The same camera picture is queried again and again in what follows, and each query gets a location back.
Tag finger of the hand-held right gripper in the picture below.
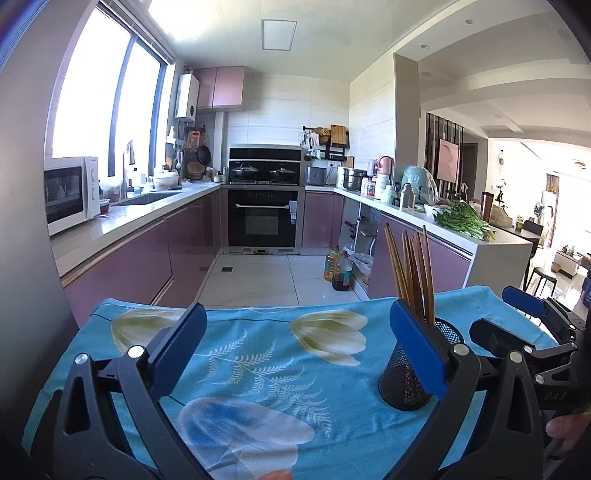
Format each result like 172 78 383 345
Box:
502 286 578 330
469 318 578 370

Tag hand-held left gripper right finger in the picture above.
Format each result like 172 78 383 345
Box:
389 298 546 480

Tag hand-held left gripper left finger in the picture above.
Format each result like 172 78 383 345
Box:
52 302 208 480

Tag black mesh utensil holder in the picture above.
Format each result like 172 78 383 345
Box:
379 318 464 411

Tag bundle of wooden chopsticks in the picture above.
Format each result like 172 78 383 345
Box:
384 223 435 326

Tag person's right hand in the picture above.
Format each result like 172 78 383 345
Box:
545 412 591 446

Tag black stool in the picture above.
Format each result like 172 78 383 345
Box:
526 265 559 298

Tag pink base cabinet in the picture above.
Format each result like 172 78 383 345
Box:
60 189 222 308
302 191 474 301

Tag clear plastic bag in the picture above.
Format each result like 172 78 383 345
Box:
351 251 375 284

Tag blue floral tablecloth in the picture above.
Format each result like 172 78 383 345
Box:
21 285 559 480

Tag green leafy vegetables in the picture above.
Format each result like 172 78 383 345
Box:
434 200 497 241

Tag two oil bottles on floor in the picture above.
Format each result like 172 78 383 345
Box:
331 250 354 291

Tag yellow cooking oil bottle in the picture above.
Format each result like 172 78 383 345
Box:
323 249 340 283

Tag black integrated stove oven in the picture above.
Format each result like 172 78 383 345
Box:
223 147 306 256

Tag steel kitchen sink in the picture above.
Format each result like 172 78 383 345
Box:
113 191 183 206

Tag white casserole pot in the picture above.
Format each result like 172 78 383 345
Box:
152 171 182 190

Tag mint green covered appliance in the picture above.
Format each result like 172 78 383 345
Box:
401 165 437 205

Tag steel kitchen faucet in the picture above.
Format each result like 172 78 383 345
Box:
121 141 137 200

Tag stainless steel stockpot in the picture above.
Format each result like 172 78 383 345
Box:
344 168 369 191

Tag white microwave oven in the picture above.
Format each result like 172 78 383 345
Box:
44 156 101 237

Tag pink upper cabinet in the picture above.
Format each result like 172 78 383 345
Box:
194 66 247 110

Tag kitchen window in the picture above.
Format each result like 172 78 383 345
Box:
52 2 174 178

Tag ceiling light panel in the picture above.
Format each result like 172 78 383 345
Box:
261 18 296 51

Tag pink wall picture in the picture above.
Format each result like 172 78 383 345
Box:
438 138 460 183

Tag black wall rack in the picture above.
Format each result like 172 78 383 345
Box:
302 124 350 162

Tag white wall water heater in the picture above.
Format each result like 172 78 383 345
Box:
174 73 200 121

